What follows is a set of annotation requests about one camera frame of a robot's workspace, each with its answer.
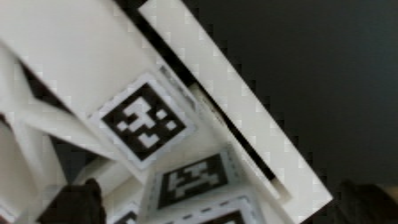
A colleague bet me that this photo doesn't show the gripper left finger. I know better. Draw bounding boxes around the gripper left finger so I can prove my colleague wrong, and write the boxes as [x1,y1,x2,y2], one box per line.
[38,179,107,224]

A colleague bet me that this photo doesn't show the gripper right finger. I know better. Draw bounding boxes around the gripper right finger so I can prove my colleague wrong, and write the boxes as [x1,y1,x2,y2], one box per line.
[302,180,398,224]

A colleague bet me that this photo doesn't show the small tagged cube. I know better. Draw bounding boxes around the small tagged cube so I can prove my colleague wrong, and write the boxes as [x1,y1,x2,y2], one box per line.
[105,149,269,224]

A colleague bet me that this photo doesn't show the long chair side piece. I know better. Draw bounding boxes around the long chair side piece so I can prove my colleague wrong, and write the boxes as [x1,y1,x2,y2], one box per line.
[0,0,333,224]
[0,121,68,224]

